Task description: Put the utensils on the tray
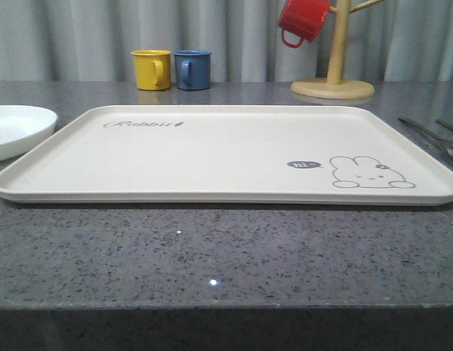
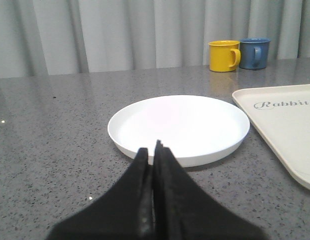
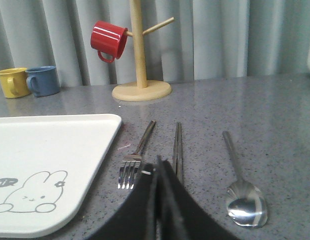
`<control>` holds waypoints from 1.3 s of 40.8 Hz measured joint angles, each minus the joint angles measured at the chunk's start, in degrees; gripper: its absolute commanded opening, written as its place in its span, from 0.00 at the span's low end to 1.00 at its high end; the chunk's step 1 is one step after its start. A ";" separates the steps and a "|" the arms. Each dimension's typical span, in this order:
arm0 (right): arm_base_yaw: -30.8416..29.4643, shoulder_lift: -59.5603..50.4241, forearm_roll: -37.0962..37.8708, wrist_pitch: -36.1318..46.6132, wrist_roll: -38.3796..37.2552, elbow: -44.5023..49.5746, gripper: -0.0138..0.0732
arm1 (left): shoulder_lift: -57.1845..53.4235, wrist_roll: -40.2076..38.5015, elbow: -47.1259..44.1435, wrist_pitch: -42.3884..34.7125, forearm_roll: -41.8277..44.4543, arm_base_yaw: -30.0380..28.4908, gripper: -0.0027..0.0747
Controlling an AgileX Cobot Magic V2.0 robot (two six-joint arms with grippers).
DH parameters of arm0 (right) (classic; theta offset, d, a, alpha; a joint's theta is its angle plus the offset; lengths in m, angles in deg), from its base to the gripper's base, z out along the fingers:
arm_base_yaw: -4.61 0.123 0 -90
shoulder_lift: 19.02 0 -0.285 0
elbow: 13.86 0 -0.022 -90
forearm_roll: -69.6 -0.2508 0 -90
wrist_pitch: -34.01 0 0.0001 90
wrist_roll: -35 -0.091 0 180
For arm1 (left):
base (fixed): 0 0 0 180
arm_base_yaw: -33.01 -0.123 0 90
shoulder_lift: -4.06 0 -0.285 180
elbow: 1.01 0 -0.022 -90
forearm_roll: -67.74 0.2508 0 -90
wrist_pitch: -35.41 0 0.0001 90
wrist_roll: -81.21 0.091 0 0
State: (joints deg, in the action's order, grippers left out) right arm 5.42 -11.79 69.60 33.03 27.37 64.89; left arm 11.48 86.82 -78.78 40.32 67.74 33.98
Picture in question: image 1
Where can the white round plate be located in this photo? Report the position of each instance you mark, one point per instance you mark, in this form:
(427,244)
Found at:
(23,127)

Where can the silver metal fork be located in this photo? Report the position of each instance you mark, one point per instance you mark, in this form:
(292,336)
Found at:
(447,145)

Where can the blue enamel mug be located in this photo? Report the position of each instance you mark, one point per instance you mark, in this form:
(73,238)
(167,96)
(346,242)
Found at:
(192,69)

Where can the cream rabbit serving tray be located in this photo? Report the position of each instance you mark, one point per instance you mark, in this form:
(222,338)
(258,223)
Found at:
(228,154)

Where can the yellow enamel mug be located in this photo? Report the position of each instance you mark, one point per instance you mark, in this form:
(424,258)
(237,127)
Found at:
(152,69)

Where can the wooden mug tree stand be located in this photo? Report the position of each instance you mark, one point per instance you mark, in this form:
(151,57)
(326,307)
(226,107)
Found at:
(334,86)

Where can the red enamel mug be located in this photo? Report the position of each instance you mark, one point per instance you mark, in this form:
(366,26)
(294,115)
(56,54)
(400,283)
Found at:
(304,19)

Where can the grey pleated curtain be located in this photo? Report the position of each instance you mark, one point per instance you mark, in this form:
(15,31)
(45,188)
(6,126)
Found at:
(93,40)

